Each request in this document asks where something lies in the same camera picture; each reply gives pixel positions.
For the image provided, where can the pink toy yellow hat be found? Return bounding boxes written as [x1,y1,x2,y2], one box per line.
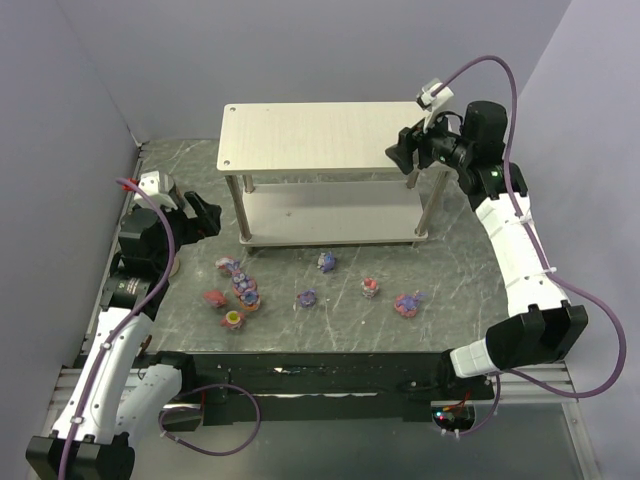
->
[220,310,245,330]

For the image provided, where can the red bunny ear toy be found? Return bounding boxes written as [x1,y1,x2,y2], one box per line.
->
[361,277,379,299]

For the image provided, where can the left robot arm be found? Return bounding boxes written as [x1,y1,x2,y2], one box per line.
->
[26,191,222,479]

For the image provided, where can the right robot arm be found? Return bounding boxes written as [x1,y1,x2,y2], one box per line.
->
[386,101,588,378]

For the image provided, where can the white two-tier shelf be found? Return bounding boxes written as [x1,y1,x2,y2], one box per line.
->
[217,102,451,249]

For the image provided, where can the pink white toy top-left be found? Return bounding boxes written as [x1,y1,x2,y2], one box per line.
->
[214,257,240,275]

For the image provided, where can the beige pump lotion bottle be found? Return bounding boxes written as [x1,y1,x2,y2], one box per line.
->
[168,256,180,278]

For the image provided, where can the purple spotted toy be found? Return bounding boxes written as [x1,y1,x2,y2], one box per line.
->
[231,269,257,297]

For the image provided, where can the orange base purple toy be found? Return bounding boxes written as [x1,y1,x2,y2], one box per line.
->
[238,290,261,311]

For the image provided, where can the purple white standing toy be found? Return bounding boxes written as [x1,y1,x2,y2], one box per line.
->
[317,252,336,273]

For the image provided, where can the purple toy centre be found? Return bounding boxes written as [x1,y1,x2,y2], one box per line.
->
[297,289,317,308]

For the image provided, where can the pink purple lying toy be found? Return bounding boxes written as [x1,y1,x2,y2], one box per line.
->
[394,291,425,318]

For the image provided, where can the black front base bar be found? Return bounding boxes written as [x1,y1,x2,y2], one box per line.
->
[134,351,551,426]

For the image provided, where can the small electronics board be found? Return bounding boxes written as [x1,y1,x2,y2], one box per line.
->
[431,404,476,432]

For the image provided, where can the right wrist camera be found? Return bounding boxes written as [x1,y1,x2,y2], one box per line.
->
[416,78,454,133]

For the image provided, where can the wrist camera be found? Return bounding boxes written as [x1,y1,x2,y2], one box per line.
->
[130,170,185,210]
[416,78,454,133]

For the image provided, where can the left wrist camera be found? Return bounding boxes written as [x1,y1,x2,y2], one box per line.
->
[130,170,185,210]

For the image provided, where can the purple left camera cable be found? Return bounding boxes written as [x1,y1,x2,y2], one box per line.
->
[57,177,177,480]

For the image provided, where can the purple camera cable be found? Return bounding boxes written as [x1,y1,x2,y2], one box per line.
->
[439,56,629,436]
[57,177,177,480]

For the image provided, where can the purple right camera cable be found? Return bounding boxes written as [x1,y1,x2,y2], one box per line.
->
[439,56,629,436]

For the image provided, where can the purple loop cable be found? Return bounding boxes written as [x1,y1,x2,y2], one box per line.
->
[158,382,263,457]

